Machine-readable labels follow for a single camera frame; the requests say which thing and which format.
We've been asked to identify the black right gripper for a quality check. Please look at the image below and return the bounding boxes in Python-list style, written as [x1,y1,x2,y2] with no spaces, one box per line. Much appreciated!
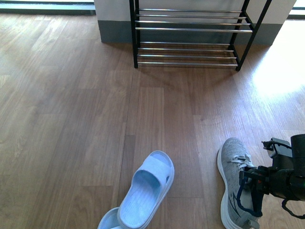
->
[239,166,293,217]

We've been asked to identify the grey knit sneaker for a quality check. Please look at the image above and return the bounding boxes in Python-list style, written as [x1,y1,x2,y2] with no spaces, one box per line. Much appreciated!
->
[217,137,261,229]

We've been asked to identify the light blue slide slipper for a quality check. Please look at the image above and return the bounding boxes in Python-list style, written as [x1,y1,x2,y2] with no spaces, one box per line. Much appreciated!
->
[117,151,175,229]

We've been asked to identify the black metal shoe rack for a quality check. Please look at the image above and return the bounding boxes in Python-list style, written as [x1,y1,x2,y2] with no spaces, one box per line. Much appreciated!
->
[129,0,271,71]

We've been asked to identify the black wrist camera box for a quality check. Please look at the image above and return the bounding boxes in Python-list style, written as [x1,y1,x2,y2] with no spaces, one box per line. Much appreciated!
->
[261,137,292,159]

